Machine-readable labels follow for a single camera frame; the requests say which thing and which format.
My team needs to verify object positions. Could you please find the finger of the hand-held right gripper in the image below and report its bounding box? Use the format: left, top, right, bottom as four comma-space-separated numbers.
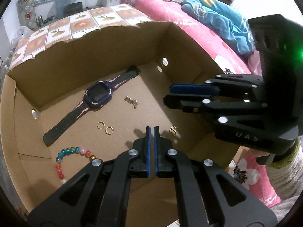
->
169, 73, 266, 100
163, 94, 299, 155

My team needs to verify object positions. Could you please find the blue cartoon blanket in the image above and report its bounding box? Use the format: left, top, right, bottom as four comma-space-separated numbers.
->
182, 0, 257, 55

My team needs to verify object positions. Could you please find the pink floral bed sheet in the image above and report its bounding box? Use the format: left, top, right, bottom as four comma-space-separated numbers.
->
119, 0, 282, 208

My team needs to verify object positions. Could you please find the white plastic bag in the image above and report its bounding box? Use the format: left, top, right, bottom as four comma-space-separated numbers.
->
11, 26, 34, 45

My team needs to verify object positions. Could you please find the black smart watch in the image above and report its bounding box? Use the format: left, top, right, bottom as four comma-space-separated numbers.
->
43, 66, 141, 147

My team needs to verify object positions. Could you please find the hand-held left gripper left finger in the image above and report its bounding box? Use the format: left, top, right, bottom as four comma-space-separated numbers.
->
27, 126, 152, 227

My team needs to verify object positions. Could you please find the brown cardboard box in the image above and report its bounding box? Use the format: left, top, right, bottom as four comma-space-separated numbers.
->
0, 21, 242, 227

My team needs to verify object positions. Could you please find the pink white blanket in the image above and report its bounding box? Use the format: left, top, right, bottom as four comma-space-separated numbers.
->
246, 50, 263, 76

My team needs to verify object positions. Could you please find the clear water jug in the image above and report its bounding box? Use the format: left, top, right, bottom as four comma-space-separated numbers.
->
55, 0, 69, 18

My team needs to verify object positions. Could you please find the black pot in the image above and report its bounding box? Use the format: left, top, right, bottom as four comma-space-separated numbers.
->
63, 2, 84, 15

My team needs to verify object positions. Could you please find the person's right forearm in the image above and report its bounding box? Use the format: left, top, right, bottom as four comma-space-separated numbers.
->
264, 137, 303, 208

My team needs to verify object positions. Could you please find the floral padded panel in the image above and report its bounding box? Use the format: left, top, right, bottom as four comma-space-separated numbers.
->
16, 0, 36, 30

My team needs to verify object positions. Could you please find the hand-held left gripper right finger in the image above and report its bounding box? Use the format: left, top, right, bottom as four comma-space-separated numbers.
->
154, 126, 278, 227

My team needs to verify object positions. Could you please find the colourful beaded bracelet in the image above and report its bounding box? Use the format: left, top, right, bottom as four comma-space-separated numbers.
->
55, 146, 96, 184

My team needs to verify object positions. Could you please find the ginkgo print tablecloth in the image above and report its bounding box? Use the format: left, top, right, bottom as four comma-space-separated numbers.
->
9, 3, 154, 69

